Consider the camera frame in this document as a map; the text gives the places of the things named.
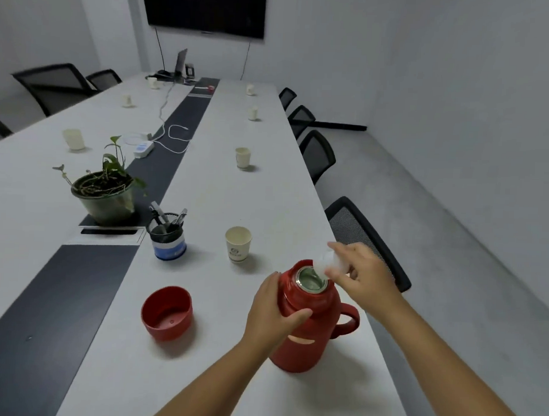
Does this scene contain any person's right hand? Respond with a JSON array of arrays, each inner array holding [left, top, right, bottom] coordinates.
[[324, 241, 408, 318]]

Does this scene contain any red thermos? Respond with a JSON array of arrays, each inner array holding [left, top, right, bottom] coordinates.
[[268, 258, 363, 376]]

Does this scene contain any black wall cable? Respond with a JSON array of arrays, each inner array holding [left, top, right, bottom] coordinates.
[[241, 40, 253, 81], [152, 28, 168, 72]]

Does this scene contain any person's left forearm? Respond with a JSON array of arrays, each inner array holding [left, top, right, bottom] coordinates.
[[150, 335, 271, 416]]

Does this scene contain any white thermos stopper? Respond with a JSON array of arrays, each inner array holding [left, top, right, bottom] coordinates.
[[312, 247, 345, 280]]

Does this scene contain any person's right forearm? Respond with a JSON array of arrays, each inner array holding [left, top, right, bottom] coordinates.
[[370, 294, 537, 416]]

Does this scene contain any white conference table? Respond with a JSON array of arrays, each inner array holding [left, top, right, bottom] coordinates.
[[0, 68, 426, 416]]

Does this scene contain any red thermos lid cup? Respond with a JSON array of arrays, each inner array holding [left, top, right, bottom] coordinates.
[[139, 285, 195, 344]]

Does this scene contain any potted green plant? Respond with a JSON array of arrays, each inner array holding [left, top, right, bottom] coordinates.
[[50, 133, 150, 229]]

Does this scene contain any black white marker pen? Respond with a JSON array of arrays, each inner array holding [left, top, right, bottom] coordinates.
[[149, 201, 170, 225]]

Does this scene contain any white charging cable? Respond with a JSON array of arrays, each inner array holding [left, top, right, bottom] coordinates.
[[152, 124, 190, 155]]

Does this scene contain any black mesh pen holder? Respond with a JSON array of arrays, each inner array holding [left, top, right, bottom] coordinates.
[[145, 222, 188, 262]]

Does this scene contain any black wall television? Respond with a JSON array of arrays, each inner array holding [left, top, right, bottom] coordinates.
[[140, 0, 267, 40]]

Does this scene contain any white power strip cord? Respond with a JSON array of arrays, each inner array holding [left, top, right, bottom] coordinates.
[[123, 79, 177, 148]]

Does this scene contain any person's left hand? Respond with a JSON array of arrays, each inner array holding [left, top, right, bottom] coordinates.
[[242, 271, 316, 351]]

